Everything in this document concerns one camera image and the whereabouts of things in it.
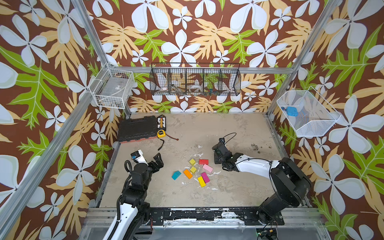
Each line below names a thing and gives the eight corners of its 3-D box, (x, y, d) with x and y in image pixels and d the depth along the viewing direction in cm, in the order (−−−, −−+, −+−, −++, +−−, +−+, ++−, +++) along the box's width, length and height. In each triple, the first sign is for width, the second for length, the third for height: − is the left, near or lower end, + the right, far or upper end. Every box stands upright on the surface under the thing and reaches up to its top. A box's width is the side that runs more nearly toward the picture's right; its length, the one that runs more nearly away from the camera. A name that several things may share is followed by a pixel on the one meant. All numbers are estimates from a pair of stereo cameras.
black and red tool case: (119, 145, 103) (115, 140, 99) (121, 125, 115) (118, 119, 110) (157, 139, 107) (156, 134, 102) (156, 120, 119) (154, 114, 114)
